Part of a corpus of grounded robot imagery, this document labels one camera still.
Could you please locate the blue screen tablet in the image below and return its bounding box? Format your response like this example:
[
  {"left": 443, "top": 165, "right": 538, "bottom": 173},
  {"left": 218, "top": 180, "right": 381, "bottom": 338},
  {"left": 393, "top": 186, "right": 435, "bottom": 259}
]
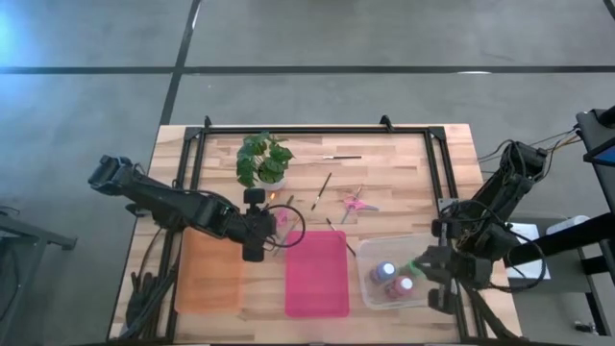
[{"left": 582, "top": 142, "right": 615, "bottom": 168}]

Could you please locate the black spoolie brush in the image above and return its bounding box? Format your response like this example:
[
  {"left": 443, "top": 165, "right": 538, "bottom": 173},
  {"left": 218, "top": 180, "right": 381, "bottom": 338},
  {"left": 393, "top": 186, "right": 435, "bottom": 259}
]
[{"left": 326, "top": 217, "right": 358, "bottom": 258}]

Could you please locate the clear plastic bin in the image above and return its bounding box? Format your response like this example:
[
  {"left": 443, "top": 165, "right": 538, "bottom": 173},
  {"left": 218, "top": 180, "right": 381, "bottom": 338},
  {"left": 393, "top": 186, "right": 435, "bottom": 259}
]
[{"left": 357, "top": 233, "right": 458, "bottom": 311}]

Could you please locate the black aluminium table frame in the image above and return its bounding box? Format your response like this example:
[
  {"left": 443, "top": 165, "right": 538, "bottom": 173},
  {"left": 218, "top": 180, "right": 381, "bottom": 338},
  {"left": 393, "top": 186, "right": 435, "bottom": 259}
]
[{"left": 162, "top": 125, "right": 518, "bottom": 343}]

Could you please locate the white paper sheet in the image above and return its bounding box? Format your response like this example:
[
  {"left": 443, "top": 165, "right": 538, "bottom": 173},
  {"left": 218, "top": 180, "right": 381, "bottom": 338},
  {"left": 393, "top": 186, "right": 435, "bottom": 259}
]
[{"left": 493, "top": 220, "right": 553, "bottom": 282}]

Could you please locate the black cable bundle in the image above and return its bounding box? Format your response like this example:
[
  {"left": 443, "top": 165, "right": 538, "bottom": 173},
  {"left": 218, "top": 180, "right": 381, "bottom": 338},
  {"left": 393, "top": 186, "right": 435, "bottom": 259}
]
[{"left": 123, "top": 228, "right": 180, "bottom": 340}]

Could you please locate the orange translucent plastic bin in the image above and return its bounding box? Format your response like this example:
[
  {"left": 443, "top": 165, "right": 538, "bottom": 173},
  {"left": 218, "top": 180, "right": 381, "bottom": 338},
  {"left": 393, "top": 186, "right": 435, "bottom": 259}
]
[{"left": 173, "top": 225, "right": 245, "bottom": 315}]

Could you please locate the purple paint bottle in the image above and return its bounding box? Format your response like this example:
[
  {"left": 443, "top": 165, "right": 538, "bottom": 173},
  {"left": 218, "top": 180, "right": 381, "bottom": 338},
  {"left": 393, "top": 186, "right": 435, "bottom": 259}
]
[{"left": 369, "top": 259, "right": 398, "bottom": 285}]

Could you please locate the pink translucent plastic bin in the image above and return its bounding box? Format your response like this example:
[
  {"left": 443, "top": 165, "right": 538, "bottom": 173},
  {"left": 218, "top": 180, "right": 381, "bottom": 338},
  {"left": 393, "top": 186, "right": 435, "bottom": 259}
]
[{"left": 283, "top": 230, "right": 352, "bottom": 320}]

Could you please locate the white plastic container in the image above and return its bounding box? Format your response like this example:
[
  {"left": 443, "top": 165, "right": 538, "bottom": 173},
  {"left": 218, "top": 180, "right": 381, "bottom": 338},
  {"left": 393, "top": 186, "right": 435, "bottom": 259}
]
[{"left": 546, "top": 214, "right": 591, "bottom": 236}]

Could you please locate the grey metal stand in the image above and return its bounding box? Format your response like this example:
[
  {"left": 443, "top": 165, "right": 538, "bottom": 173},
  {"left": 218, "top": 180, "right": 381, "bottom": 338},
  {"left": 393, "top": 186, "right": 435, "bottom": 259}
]
[{"left": 0, "top": 205, "right": 79, "bottom": 337}]

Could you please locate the black side desk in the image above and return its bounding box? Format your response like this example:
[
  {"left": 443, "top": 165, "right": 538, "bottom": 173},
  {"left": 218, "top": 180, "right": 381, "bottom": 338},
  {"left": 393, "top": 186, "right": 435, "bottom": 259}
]
[{"left": 502, "top": 106, "right": 615, "bottom": 337}]

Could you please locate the potted green plant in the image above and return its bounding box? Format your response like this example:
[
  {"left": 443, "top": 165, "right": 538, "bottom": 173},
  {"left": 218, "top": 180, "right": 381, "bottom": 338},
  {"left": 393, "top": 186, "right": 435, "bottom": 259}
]
[{"left": 235, "top": 130, "right": 296, "bottom": 193}]

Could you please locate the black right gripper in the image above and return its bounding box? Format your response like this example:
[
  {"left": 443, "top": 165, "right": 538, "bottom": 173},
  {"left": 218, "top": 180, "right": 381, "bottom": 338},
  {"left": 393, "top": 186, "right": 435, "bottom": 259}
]
[{"left": 413, "top": 245, "right": 494, "bottom": 316}]

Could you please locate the small black floor device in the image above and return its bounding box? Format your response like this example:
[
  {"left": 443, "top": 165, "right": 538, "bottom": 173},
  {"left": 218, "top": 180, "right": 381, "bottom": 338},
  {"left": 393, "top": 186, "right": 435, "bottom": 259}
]
[{"left": 574, "top": 320, "right": 601, "bottom": 336}]

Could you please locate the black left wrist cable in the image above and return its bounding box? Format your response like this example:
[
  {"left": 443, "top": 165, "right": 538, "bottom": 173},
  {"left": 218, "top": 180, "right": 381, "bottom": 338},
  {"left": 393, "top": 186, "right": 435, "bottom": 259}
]
[{"left": 262, "top": 204, "right": 308, "bottom": 250}]

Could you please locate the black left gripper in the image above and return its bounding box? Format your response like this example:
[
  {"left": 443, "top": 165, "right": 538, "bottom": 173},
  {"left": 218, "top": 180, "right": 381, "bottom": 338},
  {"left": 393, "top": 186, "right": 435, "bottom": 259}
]
[{"left": 235, "top": 187, "right": 280, "bottom": 264}]

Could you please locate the red paint bottle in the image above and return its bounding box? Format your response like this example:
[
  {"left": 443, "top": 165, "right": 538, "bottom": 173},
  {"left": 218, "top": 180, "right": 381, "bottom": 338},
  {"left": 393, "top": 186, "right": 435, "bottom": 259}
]
[{"left": 384, "top": 274, "right": 416, "bottom": 301}]

